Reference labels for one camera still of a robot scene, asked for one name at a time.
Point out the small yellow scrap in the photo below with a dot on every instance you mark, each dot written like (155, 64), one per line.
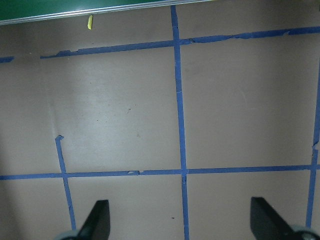
(90, 22)

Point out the green conveyor belt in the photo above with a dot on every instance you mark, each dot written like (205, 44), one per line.
(50, 7)

